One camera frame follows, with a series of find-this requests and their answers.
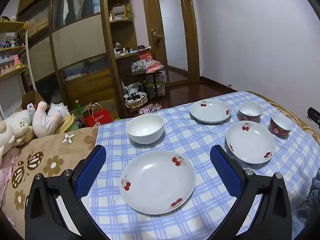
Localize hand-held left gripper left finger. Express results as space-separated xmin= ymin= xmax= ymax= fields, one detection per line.
xmin=24 ymin=144 xmax=110 ymax=240

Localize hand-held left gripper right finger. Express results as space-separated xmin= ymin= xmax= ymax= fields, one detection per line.
xmin=210 ymin=144 xmax=292 ymax=240

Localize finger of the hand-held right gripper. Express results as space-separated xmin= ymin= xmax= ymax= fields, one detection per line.
xmin=307 ymin=107 xmax=320 ymax=132

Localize white cherry print plate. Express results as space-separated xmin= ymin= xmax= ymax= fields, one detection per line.
xmin=226 ymin=120 xmax=275 ymax=164
xmin=119 ymin=150 xmax=196 ymax=215
xmin=189 ymin=99 xmax=232 ymax=124

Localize plain white bowl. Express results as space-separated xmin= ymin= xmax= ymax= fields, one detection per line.
xmin=126 ymin=114 xmax=165 ymax=145

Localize blue checked cloth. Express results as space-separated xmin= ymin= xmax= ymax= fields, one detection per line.
xmin=81 ymin=91 xmax=320 ymax=240

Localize red paper bag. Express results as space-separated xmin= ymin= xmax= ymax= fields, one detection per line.
xmin=84 ymin=104 xmax=113 ymax=128

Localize stuffed plush toys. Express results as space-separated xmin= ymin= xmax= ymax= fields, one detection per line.
xmin=32 ymin=101 xmax=66 ymax=138

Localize open cardboard box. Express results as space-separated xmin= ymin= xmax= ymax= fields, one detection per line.
xmin=21 ymin=90 xmax=50 ymax=110
xmin=82 ymin=99 xmax=120 ymax=123

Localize white spiky plush toy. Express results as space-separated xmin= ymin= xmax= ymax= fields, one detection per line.
xmin=49 ymin=102 xmax=69 ymax=117

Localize wicker basket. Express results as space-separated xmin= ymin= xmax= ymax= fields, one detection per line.
xmin=124 ymin=91 xmax=148 ymax=109

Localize pink bed sheet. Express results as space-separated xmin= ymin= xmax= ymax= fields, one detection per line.
xmin=0 ymin=152 xmax=20 ymax=205

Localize cardboard box of pink packets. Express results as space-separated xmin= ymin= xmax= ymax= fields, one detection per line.
xmin=139 ymin=102 xmax=163 ymax=115

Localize cream plush toy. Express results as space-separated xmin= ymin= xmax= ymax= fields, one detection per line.
xmin=0 ymin=102 xmax=38 ymax=155

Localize person's blue-grey clothing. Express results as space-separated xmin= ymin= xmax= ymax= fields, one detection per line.
xmin=291 ymin=167 xmax=320 ymax=240

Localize black white striped clothes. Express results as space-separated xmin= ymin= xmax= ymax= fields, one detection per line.
xmin=124 ymin=82 xmax=147 ymax=100

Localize clear plastic storage box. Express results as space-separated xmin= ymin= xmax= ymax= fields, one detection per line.
xmin=145 ymin=70 xmax=167 ymax=97

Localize small black table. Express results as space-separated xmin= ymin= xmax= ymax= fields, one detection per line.
xmin=130 ymin=70 xmax=163 ymax=98

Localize pink packets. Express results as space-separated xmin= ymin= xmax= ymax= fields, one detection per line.
xmin=146 ymin=60 xmax=164 ymax=73

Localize red box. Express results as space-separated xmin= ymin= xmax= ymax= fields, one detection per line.
xmin=137 ymin=49 xmax=153 ymax=63

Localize wooden wardrobe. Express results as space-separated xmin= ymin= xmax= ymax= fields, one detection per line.
xmin=17 ymin=0 xmax=120 ymax=120

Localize wooden corner shelf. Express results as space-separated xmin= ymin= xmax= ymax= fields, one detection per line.
xmin=101 ymin=0 xmax=140 ymax=113

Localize white square box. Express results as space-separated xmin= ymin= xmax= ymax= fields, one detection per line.
xmin=112 ymin=5 xmax=125 ymax=20

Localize wooden door with glass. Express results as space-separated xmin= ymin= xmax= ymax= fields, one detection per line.
xmin=141 ymin=0 xmax=200 ymax=87

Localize open shelf with figurines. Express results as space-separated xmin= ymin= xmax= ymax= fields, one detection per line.
xmin=0 ymin=15 xmax=33 ymax=120

